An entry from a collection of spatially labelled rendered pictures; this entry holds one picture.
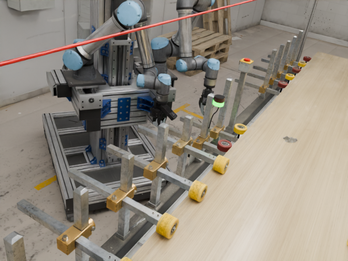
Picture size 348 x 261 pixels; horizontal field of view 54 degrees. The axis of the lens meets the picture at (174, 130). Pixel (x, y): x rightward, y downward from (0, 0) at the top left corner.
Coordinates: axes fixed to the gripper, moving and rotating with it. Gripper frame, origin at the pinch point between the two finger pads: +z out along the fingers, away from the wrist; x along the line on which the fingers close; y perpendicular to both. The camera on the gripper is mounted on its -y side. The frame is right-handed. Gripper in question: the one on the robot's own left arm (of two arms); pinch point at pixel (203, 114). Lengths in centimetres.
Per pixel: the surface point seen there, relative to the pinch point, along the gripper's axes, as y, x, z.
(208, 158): -57, -8, -6
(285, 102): 46, -57, 0
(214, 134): -7.6, -9.4, 8.8
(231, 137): -7.8, -19.9, 8.5
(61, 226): -118, 38, -6
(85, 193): -116, 29, -22
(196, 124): 0.9, 3.8, 8.8
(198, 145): -31.3, -1.3, 4.7
